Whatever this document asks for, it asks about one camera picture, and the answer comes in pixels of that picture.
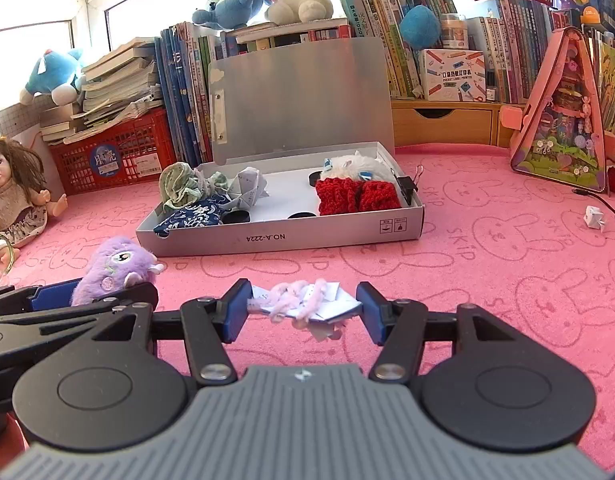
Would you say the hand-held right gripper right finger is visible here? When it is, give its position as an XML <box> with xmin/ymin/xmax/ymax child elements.
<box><xmin>355</xmin><ymin>281</ymin><xmax>533</xmax><ymax>386</ymax></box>

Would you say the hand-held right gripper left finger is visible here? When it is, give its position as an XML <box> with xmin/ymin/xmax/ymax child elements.
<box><xmin>94</xmin><ymin>278</ymin><xmax>253</xmax><ymax>386</ymax></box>

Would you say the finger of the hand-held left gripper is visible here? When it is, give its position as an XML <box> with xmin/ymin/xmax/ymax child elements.
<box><xmin>0</xmin><ymin>282</ymin><xmax>159</xmax><ymax>333</ymax></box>
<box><xmin>0</xmin><ymin>282</ymin><xmax>85</xmax><ymax>312</ymax></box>

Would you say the purple plush toy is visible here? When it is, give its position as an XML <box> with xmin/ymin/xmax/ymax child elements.
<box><xmin>70</xmin><ymin>235</ymin><xmax>165</xmax><ymax>307</ymax></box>

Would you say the pink yarn piece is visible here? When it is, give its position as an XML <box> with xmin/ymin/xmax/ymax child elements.
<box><xmin>250</xmin><ymin>279</ymin><xmax>341</xmax><ymax>331</ymax></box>

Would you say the blue patterned cloth pouch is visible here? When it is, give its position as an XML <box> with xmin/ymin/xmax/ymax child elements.
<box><xmin>152</xmin><ymin>194</ymin><xmax>233</xmax><ymax>237</ymax></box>

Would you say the red crocheted piece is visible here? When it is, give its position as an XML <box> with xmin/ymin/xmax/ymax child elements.
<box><xmin>315</xmin><ymin>176</ymin><xmax>403</xmax><ymax>217</ymax></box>

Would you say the green checked cloth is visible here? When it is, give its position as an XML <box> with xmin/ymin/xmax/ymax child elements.
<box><xmin>158</xmin><ymin>161</ymin><xmax>228</xmax><ymax>213</ymax></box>

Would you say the grey paper origami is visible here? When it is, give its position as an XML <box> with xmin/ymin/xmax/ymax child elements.
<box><xmin>228</xmin><ymin>167</ymin><xmax>270</xmax><ymax>211</ymax></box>

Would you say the white fluffy plush toy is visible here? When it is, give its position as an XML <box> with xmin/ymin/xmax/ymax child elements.
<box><xmin>321</xmin><ymin>150</ymin><xmax>393</xmax><ymax>183</ymax></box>

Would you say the grey cardboard box with lid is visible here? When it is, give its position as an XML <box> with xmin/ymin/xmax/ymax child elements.
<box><xmin>136</xmin><ymin>35</ymin><xmax>425</xmax><ymax>257</ymax></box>

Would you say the clear glass mug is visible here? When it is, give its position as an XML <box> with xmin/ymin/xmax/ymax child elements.
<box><xmin>0</xmin><ymin>232</ymin><xmax>20</xmax><ymax>288</ymax></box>

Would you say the brown-haired doll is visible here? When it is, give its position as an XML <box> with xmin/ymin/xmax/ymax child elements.
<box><xmin>0</xmin><ymin>137</ymin><xmax>68</xmax><ymax>248</ymax></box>

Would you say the pink printed blanket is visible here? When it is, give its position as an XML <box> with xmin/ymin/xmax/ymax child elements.
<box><xmin>0</xmin><ymin>142</ymin><xmax>615</xmax><ymax>471</ymax></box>

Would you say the black binder clip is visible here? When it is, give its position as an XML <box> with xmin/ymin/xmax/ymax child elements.
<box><xmin>395</xmin><ymin>164</ymin><xmax>425</xmax><ymax>206</ymax></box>

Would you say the red plastic basket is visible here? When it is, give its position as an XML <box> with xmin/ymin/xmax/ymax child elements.
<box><xmin>50</xmin><ymin>107</ymin><xmax>178</xmax><ymax>196</ymax></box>

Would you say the white grid board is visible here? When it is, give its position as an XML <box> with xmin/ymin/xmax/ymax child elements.
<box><xmin>0</xmin><ymin>92</ymin><xmax>50</xmax><ymax>133</ymax></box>

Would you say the row of tall thin books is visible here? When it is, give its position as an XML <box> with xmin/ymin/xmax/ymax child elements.
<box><xmin>154</xmin><ymin>22</ymin><xmax>248</xmax><ymax>168</ymax></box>

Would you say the wooden drawer organizer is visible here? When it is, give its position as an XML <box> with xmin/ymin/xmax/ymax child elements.
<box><xmin>390</xmin><ymin>97</ymin><xmax>525</xmax><ymax>150</ymax></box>

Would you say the stack of worn books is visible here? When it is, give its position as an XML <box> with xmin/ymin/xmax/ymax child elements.
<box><xmin>40</xmin><ymin>37</ymin><xmax>163</xmax><ymax>146</ymax></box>

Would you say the blue cat plush toy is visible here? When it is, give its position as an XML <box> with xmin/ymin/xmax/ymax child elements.
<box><xmin>20</xmin><ymin>49</ymin><xmax>85</xmax><ymax>107</ymax></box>

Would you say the small white paper origami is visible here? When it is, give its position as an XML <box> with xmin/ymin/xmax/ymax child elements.
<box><xmin>582</xmin><ymin>205</ymin><xmax>607</xmax><ymax>231</ymax></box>

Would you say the white printed carton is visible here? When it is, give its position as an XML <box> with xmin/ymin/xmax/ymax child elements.
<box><xmin>420</xmin><ymin>49</ymin><xmax>487</xmax><ymax>103</ymax></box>

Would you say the pink toy house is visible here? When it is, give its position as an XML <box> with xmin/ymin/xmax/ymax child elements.
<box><xmin>502</xmin><ymin>27</ymin><xmax>613</xmax><ymax>193</ymax></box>

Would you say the row of colourful upright books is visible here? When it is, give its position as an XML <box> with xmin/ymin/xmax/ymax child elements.
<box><xmin>335</xmin><ymin>0</ymin><xmax>615</xmax><ymax>141</ymax></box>

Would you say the row of small books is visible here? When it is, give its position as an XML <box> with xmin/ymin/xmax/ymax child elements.
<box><xmin>234</xmin><ymin>17</ymin><xmax>351</xmax><ymax>53</ymax></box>

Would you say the blue round plush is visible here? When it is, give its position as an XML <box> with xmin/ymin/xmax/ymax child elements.
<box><xmin>398</xmin><ymin>4</ymin><xmax>442</xmax><ymax>51</ymax></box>

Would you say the clear plastic jar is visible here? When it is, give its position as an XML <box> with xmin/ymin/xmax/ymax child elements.
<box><xmin>439</xmin><ymin>12</ymin><xmax>469</xmax><ymax>52</ymax></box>

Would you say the blue plush animal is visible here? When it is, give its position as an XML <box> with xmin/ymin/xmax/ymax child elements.
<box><xmin>191</xmin><ymin>0</ymin><xmax>265</xmax><ymax>31</ymax></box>

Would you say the black cable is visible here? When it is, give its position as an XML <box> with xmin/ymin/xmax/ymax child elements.
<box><xmin>572</xmin><ymin>187</ymin><xmax>615</xmax><ymax>223</ymax></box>

